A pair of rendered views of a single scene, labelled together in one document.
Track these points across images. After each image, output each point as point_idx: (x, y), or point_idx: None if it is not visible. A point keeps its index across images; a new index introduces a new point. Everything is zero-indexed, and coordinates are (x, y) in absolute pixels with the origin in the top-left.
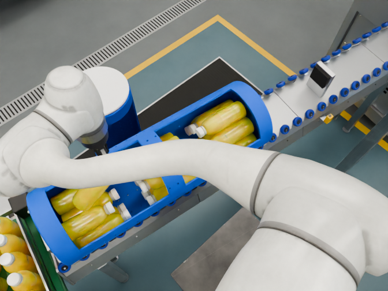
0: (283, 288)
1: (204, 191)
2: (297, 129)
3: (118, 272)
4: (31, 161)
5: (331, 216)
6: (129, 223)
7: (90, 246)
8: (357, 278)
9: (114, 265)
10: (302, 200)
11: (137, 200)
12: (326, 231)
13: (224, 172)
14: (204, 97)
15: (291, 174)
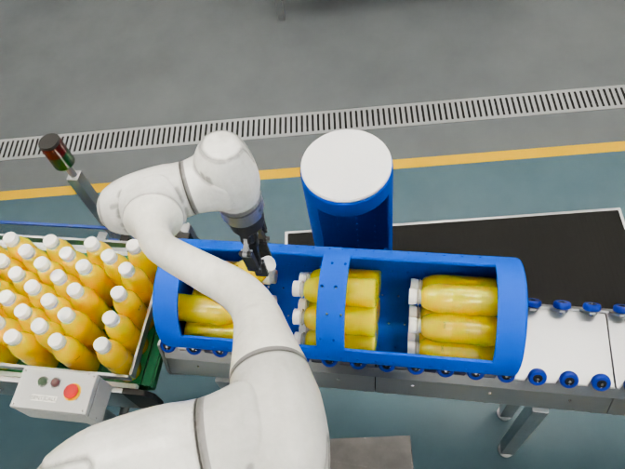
0: (138, 443)
1: (387, 381)
2: (596, 395)
3: None
4: (136, 209)
5: (237, 429)
6: None
7: (194, 340)
8: None
9: None
10: (237, 399)
11: (293, 329)
12: (217, 435)
13: (238, 332)
14: (453, 254)
15: (263, 373)
